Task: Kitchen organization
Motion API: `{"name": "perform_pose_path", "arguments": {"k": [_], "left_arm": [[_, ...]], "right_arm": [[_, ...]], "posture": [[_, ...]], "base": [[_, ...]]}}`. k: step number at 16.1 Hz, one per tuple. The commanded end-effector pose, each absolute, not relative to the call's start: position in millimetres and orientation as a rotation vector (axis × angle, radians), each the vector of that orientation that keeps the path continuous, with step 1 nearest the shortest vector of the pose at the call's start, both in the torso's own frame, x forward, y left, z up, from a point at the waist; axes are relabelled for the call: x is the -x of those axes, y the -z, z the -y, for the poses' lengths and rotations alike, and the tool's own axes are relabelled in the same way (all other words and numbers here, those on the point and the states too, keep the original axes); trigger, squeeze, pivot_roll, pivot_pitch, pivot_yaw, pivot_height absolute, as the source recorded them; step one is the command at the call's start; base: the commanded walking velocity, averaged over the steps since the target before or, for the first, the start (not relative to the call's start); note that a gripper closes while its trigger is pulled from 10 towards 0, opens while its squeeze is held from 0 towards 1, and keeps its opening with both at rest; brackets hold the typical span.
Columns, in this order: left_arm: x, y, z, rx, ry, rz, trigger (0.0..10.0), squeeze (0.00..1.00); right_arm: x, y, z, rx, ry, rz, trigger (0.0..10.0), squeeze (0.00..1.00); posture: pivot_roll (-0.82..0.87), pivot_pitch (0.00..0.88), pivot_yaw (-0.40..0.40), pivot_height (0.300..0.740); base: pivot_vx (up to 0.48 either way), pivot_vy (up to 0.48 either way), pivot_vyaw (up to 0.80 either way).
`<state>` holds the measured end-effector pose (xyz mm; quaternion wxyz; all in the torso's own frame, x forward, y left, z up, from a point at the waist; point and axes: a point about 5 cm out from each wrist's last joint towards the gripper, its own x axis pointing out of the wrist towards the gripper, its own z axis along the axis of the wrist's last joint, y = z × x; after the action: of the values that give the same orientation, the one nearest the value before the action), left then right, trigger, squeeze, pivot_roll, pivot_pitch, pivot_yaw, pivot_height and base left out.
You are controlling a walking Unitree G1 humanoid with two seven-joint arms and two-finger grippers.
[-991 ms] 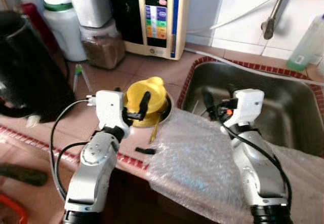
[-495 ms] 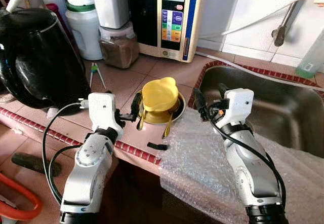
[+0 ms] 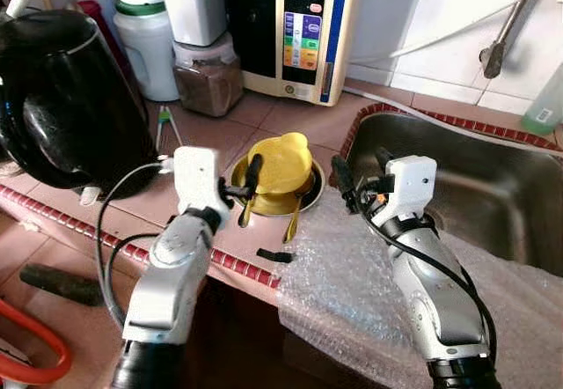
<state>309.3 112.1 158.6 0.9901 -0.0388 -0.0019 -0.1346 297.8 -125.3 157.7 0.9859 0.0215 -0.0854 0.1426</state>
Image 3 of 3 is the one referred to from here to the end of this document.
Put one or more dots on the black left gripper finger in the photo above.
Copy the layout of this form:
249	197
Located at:
254	176

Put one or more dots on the yellow plastic bowl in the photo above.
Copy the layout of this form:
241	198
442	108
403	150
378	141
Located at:
281	169

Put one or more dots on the stainless steel dish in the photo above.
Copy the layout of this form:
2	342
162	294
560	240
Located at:
273	206

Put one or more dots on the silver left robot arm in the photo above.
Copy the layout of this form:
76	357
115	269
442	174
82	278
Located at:
167	283

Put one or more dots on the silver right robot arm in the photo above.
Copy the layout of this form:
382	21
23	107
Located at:
440	310

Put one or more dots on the gold metal spoon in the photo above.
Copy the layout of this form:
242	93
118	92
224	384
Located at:
291	226
244	213

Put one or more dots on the small black plastic clip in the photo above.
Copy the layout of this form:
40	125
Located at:
274	255

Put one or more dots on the large stainless steel sink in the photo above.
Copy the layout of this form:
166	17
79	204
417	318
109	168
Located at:
475	187

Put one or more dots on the jar of brown powder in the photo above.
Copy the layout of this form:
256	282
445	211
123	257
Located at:
207	90

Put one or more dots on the green white small tongs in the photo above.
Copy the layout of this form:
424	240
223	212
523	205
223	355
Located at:
162	121

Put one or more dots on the clear bubble wrap sheet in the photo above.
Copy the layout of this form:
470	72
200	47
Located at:
343	292

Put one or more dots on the beige water ionizer machine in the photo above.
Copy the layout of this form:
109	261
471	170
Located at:
264	28

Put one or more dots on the grey metal faucet pipe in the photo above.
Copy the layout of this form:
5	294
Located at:
494	59

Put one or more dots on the white canister with green band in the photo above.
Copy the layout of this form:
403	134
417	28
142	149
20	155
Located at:
145	55

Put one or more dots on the green dish soap bottle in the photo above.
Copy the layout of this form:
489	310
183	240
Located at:
544	112

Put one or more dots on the translucent white plastic jug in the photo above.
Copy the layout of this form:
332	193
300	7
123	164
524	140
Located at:
193	11

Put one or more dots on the black electric kettle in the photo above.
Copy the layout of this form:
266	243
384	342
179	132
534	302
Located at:
70	107

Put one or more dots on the dark red container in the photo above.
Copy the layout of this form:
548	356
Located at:
92	15

